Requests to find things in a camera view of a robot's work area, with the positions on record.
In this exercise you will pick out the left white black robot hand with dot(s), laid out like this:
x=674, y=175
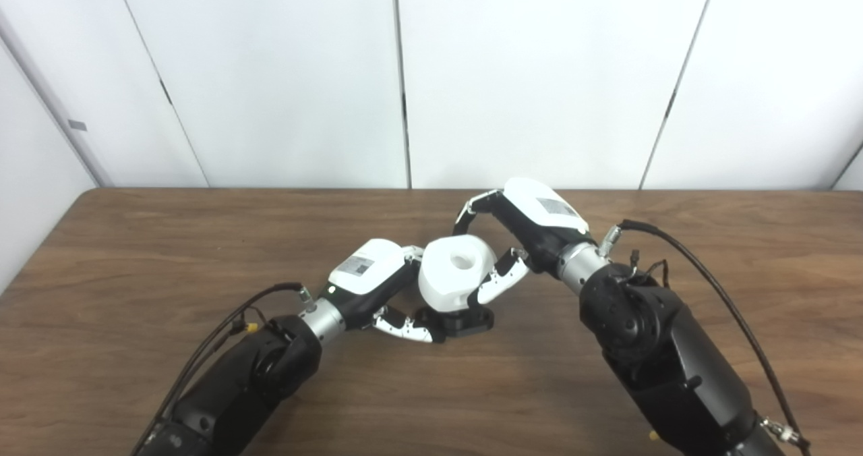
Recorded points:
x=367, y=274

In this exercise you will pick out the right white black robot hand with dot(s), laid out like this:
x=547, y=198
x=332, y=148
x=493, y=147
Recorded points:
x=539, y=216

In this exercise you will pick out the small grey wall tag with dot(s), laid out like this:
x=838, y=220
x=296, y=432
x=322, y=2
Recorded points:
x=77, y=125

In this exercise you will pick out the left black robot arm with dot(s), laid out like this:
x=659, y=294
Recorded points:
x=243, y=388

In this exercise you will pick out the black flanged holder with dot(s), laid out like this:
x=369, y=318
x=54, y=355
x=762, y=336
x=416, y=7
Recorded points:
x=468, y=322

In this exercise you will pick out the round white cylinder piece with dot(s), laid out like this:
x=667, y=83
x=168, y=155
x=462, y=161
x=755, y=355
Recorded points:
x=448, y=284

